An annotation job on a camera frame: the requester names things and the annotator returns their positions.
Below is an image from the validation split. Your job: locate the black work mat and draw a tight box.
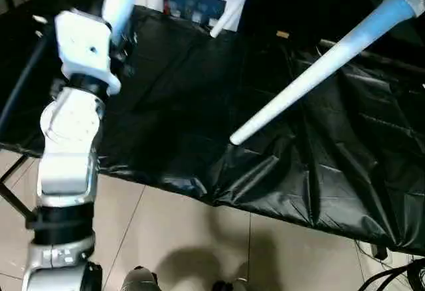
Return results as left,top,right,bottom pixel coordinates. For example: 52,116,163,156
0,0,425,256

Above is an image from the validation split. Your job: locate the black metal stand leg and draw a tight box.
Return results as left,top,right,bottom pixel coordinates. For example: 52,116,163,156
0,163,35,229

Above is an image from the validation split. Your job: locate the black left robot foot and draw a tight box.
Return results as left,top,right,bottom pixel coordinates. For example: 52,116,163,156
122,266,161,291

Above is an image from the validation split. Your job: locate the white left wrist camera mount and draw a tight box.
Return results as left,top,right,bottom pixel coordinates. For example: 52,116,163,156
54,9,122,96

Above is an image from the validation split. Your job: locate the black floor cable bundle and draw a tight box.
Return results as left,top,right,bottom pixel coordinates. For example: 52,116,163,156
357,241,425,291

